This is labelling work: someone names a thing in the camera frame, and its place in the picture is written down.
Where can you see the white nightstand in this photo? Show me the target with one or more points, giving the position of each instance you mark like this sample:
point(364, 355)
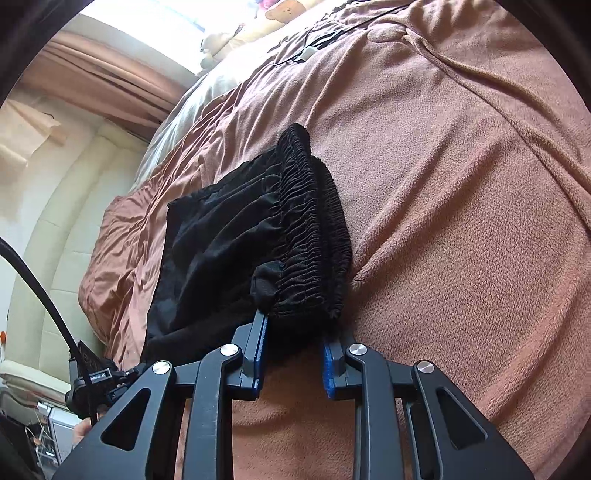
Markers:
point(57, 434)

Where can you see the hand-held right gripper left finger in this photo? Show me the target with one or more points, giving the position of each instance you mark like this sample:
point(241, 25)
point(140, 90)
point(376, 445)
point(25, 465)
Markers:
point(260, 357)

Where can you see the bear print pillow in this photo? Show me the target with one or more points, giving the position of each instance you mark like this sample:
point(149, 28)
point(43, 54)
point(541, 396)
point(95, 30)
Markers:
point(258, 27)

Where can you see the grey white duvet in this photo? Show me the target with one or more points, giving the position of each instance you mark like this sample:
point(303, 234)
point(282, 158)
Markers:
point(194, 106)

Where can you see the black pants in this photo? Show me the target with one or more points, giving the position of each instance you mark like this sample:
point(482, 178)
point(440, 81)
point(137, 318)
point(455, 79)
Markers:
point(221, 244)

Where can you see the pink curtain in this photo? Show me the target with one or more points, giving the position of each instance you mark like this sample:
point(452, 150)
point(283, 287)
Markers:
point(106, 78)

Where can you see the beige hanging cloth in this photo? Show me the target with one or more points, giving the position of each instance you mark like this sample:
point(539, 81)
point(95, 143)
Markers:
point(25, 131)

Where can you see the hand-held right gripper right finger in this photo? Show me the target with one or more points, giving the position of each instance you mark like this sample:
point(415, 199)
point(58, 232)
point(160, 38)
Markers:
point(329, 371)

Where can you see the brown fleece blanket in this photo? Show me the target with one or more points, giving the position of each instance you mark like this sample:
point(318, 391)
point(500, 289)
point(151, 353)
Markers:
point(438, 207)

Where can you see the cream padded headboard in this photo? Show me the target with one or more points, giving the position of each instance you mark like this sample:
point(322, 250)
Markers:
point(60, 240)

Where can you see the person's left hand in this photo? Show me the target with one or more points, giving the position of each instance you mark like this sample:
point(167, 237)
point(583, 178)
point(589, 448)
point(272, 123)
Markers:
point(83, 434)

